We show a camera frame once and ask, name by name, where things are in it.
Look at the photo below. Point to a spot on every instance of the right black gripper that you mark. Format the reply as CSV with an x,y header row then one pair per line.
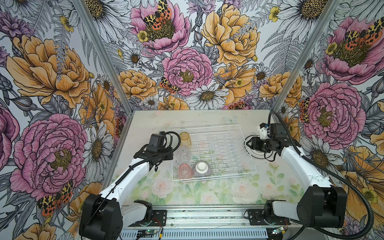
x,y
255,144

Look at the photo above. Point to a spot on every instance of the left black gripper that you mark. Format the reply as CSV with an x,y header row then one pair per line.
x,y
168,157

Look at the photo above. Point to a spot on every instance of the clear glass cup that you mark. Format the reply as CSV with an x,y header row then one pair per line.
x,y
182,154

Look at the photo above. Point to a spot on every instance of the amber glass cup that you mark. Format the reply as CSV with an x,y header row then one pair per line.
x,y
186,139

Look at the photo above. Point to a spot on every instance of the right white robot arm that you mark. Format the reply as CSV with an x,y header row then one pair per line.
x,y
322,205

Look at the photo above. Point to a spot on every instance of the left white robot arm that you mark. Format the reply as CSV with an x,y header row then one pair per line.
x,y
104,215

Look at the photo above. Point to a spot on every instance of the pink glass cup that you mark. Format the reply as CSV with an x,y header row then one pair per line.
x,y
185,172

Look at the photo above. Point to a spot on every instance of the white ribbed bowl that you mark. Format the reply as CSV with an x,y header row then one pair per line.
x,y
201,170

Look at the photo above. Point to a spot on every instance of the green circuit board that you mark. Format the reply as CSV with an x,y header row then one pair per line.
x,y
145,234

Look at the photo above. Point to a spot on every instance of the white wire dish rack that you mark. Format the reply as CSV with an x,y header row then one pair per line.
x,y
222,148

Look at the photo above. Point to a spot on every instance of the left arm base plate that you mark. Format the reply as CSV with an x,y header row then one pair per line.
x,y
160,215

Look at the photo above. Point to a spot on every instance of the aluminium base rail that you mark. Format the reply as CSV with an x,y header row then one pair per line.
x,y
214,223

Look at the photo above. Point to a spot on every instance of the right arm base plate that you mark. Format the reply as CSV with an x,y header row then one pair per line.
x,y
256,217

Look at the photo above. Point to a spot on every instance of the aluminium corner post right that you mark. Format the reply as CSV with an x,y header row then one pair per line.
x,y
313,38

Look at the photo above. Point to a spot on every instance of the aluminium corner post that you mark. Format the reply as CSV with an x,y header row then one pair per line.
x,y
313,38
93,32

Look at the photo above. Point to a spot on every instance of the aluminium corner post left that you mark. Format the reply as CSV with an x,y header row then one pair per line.
x,y
93,32

